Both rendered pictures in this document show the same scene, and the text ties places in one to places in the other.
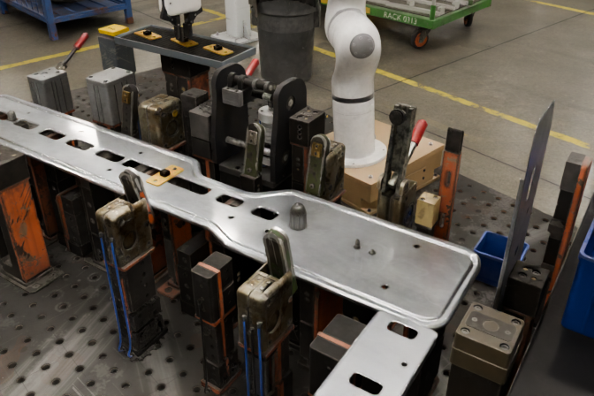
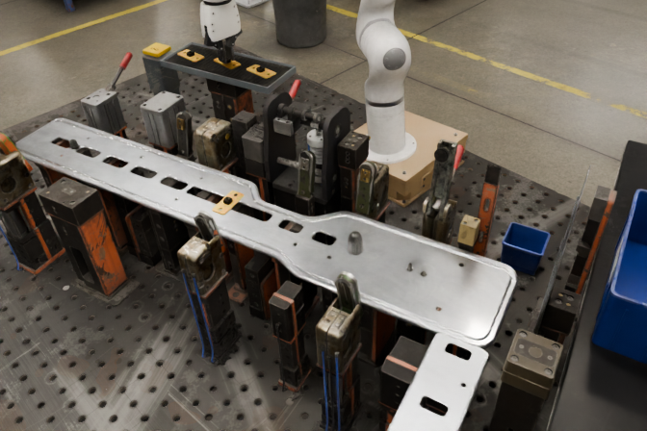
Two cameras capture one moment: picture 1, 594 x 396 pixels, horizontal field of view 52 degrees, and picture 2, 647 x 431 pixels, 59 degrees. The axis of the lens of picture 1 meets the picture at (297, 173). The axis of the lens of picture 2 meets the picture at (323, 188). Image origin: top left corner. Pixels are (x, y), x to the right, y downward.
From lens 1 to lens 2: 24 cm
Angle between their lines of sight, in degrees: 9
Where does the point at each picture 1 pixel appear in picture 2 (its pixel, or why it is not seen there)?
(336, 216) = (387, 237)
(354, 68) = (387, 78)
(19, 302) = (106, 316)
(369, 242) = (420, 264)
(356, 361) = (424, 385)
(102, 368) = (191, 373)
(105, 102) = (161, 128)
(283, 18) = not seen: outside the picture
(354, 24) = (386, 38)
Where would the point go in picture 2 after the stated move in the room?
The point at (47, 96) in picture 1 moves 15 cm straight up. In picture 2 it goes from (101, 118) to (87, 72)
